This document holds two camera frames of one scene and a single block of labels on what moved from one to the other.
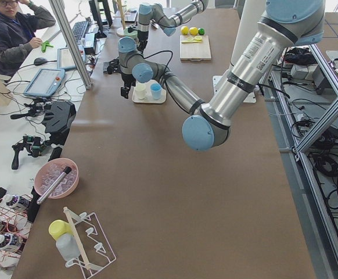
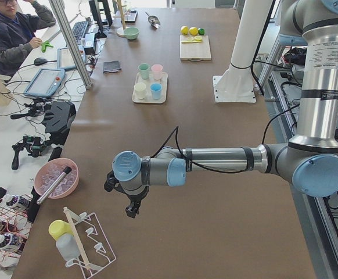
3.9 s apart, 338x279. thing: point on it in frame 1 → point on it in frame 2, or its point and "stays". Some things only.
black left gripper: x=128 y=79 → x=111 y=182
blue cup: x=155 y=89 stays
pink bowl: x=49 y=171 stays
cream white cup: x=140 y=89 stays
